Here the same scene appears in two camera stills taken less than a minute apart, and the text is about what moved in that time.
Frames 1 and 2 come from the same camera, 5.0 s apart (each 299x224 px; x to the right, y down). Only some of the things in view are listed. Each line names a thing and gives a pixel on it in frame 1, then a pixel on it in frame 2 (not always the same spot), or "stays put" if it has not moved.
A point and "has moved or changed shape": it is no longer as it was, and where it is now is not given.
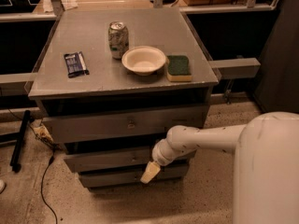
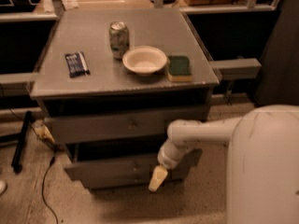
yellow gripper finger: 151,170 -> 160,173
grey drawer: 131,157 has moved or changed shape
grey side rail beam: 236,68 stays put
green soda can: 118,39 stays put
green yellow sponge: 178,69 stays put
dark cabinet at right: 277,87 stays put
